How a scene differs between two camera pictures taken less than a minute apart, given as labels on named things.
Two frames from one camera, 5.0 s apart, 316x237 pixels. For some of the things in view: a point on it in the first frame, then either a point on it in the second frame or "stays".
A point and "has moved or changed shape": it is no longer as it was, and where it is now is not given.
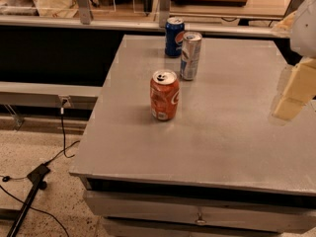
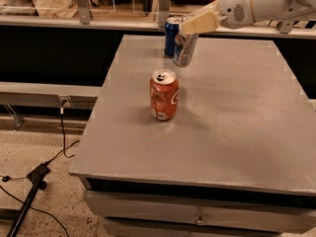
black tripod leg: x=38 y=179 stays
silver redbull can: x=191 y=54 has moved or changed shape
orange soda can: x=164 y=95 stays
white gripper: x=305 y=30 → x=234 y=10
